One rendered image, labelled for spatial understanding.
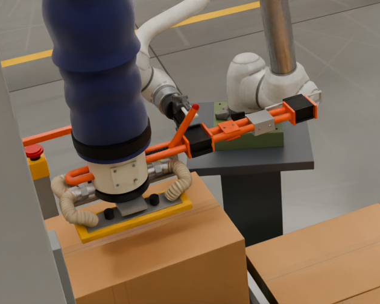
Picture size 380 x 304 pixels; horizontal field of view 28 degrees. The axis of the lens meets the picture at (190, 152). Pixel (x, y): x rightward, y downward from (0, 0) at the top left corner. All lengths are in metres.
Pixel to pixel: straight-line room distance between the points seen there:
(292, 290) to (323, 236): 0.31
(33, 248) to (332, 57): 4.47
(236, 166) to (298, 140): 0.30
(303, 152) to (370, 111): 1.71
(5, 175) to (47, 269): 0.15
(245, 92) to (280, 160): 0.30
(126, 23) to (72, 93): 0.25
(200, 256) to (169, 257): 0.09
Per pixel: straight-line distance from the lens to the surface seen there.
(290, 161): 2.98
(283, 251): 2.88
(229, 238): 2.34
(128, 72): 2.01
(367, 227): 3.00
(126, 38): 1.96
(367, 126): 4.55
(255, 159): 3.00
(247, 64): 2.97
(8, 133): 0.83
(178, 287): 2.35
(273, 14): 2.70
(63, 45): 1.96
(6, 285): 0.95
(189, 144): 2.24
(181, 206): 2.22
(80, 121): 2.07
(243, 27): 5.75
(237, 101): 3.02
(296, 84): 2.85
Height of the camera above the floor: 2.50
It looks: 35 degrees down
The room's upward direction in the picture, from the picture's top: 7 degrees counter-clockwise
